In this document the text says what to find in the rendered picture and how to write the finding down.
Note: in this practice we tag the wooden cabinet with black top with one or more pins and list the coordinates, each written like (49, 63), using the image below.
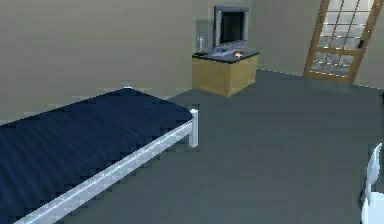
(224, 74)

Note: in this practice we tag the small orange object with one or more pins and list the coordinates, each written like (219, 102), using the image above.
(237, 54)

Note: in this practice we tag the small white statuette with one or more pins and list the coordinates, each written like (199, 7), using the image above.
(200, 43)

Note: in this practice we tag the wooden door with glass panes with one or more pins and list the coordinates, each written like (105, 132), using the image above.
(340, 36)

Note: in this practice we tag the white bed with blue mattress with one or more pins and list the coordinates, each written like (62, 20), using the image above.
(83, 133)

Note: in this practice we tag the grey television set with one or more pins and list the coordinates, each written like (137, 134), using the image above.
(230, 27)

